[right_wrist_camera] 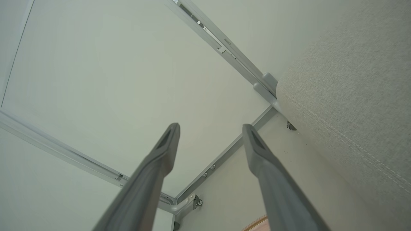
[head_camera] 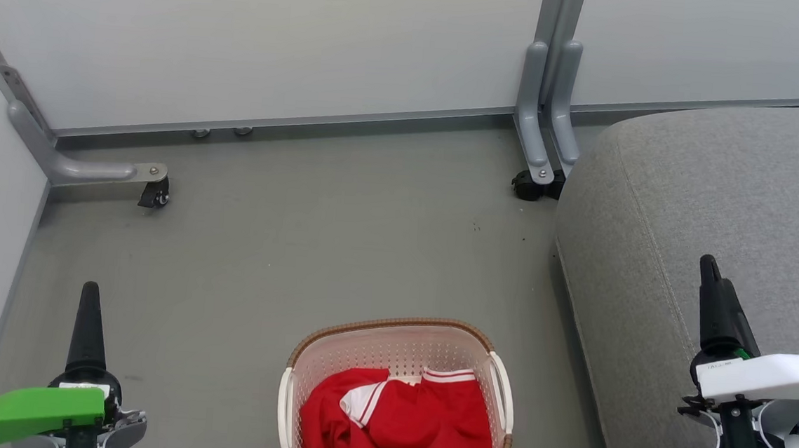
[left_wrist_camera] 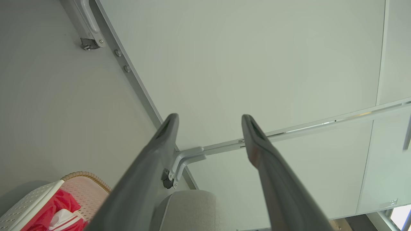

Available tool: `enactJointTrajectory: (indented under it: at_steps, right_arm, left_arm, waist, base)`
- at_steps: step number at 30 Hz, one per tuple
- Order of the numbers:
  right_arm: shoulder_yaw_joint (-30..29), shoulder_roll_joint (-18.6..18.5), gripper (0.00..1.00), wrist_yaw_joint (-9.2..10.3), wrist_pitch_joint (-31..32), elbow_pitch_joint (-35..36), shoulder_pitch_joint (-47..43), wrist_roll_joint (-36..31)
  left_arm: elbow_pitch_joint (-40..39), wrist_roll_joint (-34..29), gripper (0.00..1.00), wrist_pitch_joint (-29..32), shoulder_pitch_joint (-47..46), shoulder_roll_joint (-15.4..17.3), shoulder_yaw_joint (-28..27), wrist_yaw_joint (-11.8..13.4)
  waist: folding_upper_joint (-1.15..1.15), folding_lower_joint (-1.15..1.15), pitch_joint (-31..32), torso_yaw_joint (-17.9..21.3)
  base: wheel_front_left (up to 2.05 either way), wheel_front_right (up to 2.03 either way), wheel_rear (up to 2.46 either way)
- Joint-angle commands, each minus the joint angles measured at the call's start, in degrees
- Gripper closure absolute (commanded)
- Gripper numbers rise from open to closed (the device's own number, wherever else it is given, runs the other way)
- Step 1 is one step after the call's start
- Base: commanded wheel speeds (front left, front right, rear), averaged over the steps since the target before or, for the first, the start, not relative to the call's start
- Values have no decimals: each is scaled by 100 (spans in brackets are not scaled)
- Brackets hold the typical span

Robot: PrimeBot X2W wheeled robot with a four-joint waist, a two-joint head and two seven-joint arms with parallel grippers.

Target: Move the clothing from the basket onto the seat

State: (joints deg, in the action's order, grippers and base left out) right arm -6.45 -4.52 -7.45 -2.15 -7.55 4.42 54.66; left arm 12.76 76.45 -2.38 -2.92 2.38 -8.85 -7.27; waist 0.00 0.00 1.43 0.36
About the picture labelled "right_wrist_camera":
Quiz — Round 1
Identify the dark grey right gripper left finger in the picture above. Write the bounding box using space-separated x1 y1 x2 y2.
92 123 181 231

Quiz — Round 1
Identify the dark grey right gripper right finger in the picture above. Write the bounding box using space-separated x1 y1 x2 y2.
242 124 331 231

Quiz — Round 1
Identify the grey fabric sofa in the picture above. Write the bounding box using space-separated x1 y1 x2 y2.
276 0 411 231

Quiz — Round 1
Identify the cream laundry basket brown rim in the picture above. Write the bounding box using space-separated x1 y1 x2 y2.
242 215 269 231

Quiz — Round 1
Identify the grey partition foot single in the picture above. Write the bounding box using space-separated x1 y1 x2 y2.
170 192 196 214

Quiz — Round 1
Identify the grey partition foot paired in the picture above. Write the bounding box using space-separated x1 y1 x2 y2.
253 82 283 113
263 72 278 94

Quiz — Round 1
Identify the grey partition base rail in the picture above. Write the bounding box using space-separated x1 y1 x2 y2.
175 106 277 204

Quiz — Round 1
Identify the grey double partition frame post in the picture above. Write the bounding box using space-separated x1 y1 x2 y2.
165 0 278 97

